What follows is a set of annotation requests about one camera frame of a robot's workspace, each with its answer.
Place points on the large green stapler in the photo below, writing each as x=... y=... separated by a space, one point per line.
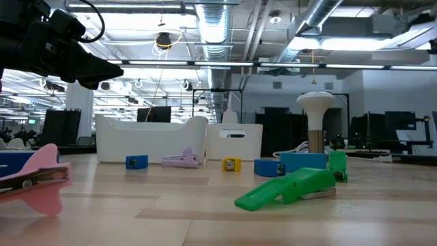
x=307 y=182

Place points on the yellow sharpener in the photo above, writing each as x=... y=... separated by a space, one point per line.
x=224 y=164

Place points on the small blue sharpener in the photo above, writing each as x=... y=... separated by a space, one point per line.
x=138 y=162

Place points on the white mushroom table lamp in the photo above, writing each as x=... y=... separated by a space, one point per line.
x=315 y=102

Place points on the white chair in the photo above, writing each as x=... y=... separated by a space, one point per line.
x=15 y=143

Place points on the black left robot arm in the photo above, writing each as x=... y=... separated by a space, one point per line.
x=13 y=34

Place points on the black hanging ceiling device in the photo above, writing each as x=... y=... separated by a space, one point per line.
x=164 y=39

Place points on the black background monitor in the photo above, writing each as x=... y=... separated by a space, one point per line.
x=157 y=114

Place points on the small green stapler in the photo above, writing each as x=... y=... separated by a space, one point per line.
x=337 y=162

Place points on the pink staple remover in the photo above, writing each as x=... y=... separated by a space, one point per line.
x=44 y=155

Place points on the white pillar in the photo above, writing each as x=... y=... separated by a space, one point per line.
x=79 y=116

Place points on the black partition panel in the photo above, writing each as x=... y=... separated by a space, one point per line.
x=61 y=128

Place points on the white plastic bin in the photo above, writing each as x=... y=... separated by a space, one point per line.
x=150 y=143
x=239 y=148

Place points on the purple staple remover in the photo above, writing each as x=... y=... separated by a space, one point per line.
x=184 y=161

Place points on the black cabinet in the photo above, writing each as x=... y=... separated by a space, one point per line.
x=280 y=133

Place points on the long linear ceiling light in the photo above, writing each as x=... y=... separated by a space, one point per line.
x=222 y=64

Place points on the black monitors on arm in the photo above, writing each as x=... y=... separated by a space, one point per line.
x=399 y=121

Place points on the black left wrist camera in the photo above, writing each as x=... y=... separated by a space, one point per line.
x=68 y=25

